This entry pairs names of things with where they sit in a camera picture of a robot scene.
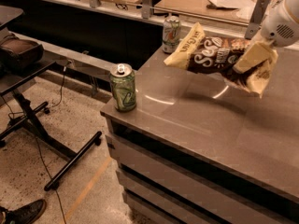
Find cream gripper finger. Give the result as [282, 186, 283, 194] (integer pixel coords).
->
[233, 42, 276, 74]

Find metal bracket middle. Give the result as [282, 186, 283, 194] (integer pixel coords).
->
[142, 0, 152, 19]

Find dark bag on desk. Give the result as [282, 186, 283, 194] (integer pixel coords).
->
[0, 34, 44, 73]

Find black floor cable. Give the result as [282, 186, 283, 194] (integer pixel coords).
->
[1, 63, 70, 224]

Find white papers on table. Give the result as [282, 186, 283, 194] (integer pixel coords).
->
[207, 0, 255, 9]

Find black shoe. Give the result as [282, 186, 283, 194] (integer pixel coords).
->
[0, 199, 47, 224]

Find brown chip bag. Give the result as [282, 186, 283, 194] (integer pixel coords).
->
[164, 22, 278, 97]

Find green soda can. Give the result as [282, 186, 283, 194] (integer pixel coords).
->
[109, 63, 136, 112]

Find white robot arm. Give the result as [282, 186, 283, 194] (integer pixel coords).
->
[233, 0, 299, 74]

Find black desk stand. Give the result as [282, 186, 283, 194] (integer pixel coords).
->
[0, 61, 102, 191]

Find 7up can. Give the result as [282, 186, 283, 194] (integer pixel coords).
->
[162, 16, 180, 53]

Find metal bracket right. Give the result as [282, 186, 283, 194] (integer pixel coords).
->
[245, 0, 270, 39]

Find grey drawer cabinet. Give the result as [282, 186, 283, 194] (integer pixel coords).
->
[106, 119, 299, 224]

